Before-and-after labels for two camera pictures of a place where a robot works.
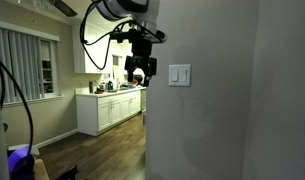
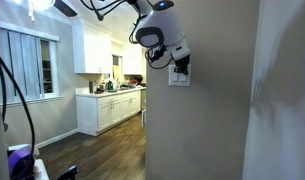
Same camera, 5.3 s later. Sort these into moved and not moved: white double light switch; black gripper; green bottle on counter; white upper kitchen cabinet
Moved: black gripper
Not moved: green bottle on counter; white double light switch; white upper kitchen cabinet
